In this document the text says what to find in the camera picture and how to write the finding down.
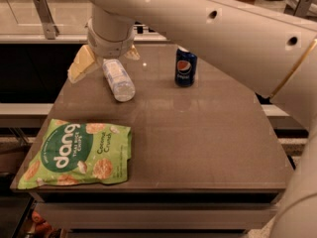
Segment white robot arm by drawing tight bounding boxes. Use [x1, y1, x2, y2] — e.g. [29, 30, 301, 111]
[88, 0, 317, 238]

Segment blue Pepsi can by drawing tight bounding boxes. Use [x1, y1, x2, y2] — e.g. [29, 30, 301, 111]
[174, 47, 197, 87]

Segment orange object under table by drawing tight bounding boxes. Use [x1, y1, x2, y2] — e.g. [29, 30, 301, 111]
[31, 211, 53, 236]

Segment metal bracket post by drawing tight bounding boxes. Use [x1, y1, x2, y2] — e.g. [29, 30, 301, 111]
[33, 0, 59, 40]
[285, 0, 317, 17]

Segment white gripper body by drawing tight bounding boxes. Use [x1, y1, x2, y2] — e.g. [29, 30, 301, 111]
[87, 17, 135, 59]

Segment right metal bracket post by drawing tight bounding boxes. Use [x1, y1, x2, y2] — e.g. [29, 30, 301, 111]
[285, 0, 317, 17]

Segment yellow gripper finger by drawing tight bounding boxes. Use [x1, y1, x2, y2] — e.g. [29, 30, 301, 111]
[124, 45, 140, 60]
[67, 45, 99, 83]

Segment left metal bracket post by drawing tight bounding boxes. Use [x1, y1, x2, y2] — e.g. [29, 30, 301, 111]
[33, 0, 59, 40]

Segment clear plastic water bottle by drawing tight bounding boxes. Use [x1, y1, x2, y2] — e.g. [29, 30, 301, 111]
[102, 59, 136, 102]

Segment green Dang chips bag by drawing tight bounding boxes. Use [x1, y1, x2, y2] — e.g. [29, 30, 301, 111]
[18, 119, 132, 189]

